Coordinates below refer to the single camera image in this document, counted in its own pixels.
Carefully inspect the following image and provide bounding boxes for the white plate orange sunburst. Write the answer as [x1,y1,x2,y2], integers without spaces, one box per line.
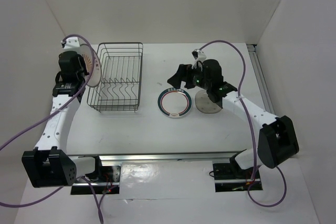
[80,44,102,88]

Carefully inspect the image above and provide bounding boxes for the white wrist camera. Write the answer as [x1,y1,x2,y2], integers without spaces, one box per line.
[61,37,80,50]
[192,49,206,69]

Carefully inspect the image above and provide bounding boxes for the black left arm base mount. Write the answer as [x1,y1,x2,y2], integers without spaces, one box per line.
[70,164,121,196]

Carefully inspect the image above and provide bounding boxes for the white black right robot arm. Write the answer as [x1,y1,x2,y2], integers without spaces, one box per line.
[167,59,299,178]

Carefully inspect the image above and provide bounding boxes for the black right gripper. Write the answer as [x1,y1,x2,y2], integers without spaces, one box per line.
[167,63,211,90]

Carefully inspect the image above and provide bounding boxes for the grey wire dish rack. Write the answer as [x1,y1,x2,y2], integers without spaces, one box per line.
[87,42,144,112]

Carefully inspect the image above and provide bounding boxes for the aluminium front rail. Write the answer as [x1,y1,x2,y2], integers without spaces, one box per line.
[100,152,236,162]

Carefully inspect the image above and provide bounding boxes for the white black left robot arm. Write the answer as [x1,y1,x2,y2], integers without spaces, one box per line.
[22,51,104,188]

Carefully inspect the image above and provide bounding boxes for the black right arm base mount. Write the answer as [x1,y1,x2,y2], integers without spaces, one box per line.
[208,163,263,193]

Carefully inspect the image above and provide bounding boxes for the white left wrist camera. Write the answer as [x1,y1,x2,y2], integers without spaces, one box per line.
[61,37,80,50]

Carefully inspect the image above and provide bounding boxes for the clear round plate stand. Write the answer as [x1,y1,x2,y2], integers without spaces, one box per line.
[195,90,222,114]

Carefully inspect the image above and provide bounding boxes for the white plate green red rings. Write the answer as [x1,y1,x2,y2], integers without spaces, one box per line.
[157,86,193,119]

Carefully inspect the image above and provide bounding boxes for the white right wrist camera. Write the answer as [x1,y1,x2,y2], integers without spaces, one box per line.
[192,49,206,69]

